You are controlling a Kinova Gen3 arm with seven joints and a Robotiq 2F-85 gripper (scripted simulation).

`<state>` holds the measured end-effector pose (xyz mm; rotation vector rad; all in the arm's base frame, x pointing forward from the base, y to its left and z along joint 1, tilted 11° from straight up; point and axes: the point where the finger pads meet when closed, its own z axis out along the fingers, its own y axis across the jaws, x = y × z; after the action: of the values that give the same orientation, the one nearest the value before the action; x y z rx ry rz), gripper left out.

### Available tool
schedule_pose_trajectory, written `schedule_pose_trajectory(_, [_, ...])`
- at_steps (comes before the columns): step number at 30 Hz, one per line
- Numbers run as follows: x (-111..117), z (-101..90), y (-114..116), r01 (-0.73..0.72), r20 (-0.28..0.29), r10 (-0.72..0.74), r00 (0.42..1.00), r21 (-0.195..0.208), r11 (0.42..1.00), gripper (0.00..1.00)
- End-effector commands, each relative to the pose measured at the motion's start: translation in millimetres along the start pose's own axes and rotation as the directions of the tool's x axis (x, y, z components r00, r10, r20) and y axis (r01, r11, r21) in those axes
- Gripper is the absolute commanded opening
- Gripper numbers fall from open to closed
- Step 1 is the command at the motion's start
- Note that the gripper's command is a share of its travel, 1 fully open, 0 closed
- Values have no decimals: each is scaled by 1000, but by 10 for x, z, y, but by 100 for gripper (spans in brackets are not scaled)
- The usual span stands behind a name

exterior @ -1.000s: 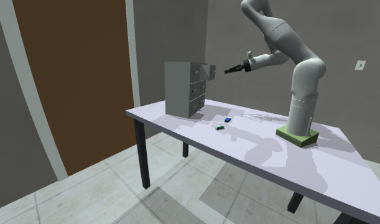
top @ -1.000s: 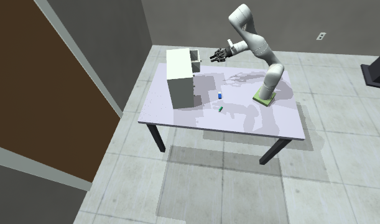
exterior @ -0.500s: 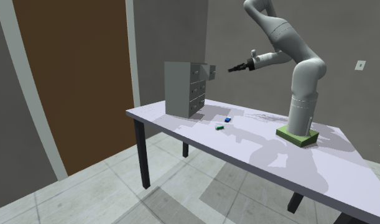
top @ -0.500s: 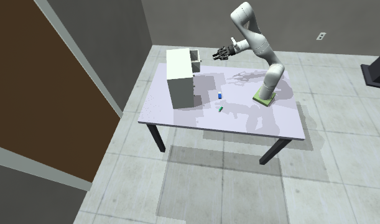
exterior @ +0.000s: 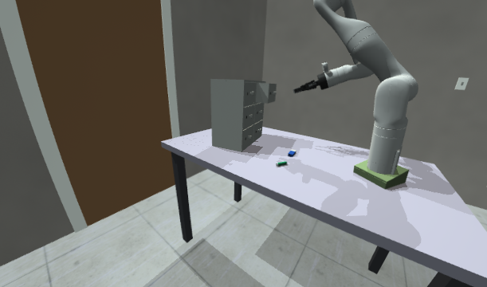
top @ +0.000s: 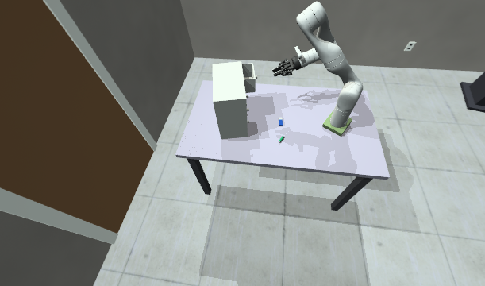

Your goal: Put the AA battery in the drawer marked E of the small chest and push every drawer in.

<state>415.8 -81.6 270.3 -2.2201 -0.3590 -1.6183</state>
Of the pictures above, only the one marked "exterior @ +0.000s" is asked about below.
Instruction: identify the grey drawer front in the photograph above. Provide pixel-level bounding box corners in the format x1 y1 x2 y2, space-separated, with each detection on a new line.
244 82 256 105
253 120 262 141
256 83 277 104
242 125 253 150
243 104 255 128
254 103 264 123

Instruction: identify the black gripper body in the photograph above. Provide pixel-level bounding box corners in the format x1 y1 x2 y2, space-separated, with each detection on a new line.
313 73 328 89

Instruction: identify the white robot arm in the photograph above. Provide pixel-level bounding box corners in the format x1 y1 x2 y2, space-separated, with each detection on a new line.
313 0 418 175

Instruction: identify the grey chest of drawers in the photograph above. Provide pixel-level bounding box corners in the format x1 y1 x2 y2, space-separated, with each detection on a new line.
210 79 251 151

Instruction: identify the blue and white eraser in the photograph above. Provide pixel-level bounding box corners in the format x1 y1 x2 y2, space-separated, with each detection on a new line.
288 149 297 157

